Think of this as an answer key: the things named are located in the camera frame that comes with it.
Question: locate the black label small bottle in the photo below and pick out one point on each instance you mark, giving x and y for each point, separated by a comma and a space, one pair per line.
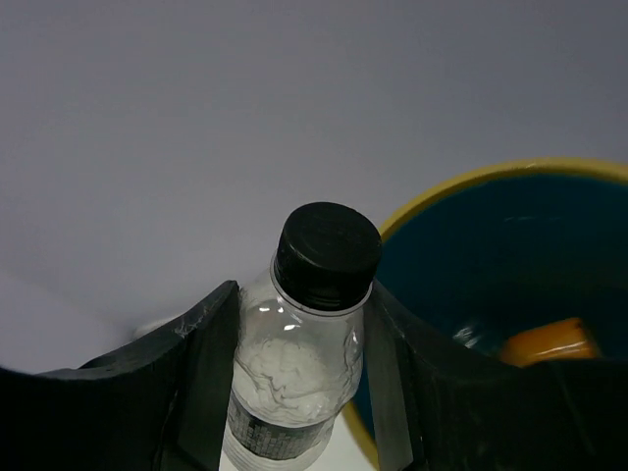
299, 357

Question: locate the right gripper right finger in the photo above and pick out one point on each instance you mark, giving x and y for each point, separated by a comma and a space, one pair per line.
438, 405

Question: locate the orange plastic bottle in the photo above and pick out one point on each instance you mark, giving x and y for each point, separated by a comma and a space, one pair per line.
564, 339

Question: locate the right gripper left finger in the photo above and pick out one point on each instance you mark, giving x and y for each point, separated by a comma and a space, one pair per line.
157, 403

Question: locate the blue bin yellow rim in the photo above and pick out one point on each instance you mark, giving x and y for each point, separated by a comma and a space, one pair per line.
506, 249

